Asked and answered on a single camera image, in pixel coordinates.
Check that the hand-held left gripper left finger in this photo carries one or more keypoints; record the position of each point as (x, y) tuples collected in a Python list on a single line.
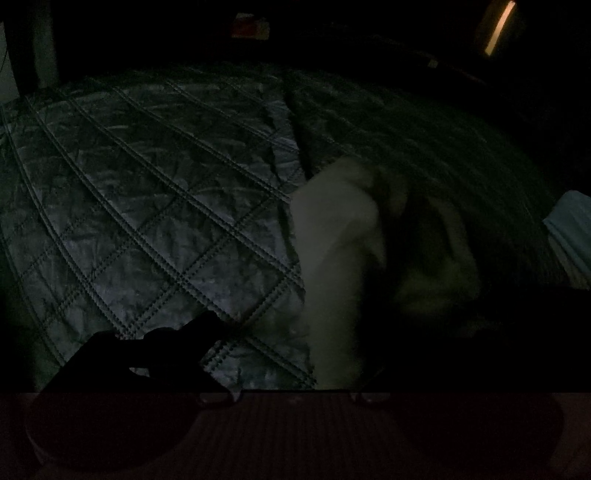
[(203, 330)]

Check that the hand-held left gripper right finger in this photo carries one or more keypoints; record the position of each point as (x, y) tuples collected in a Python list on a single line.
[(415, 364)]

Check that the beige garment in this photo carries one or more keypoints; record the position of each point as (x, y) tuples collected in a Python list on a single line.
[(337, 258)]

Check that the grey quilted bedspread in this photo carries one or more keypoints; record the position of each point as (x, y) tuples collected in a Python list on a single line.
[(152, 198)]

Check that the lit window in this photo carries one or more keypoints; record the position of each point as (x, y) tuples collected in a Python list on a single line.
[(499, 25)]

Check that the dark bed post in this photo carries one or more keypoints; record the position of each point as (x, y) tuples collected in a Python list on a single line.
[(32, 46)]

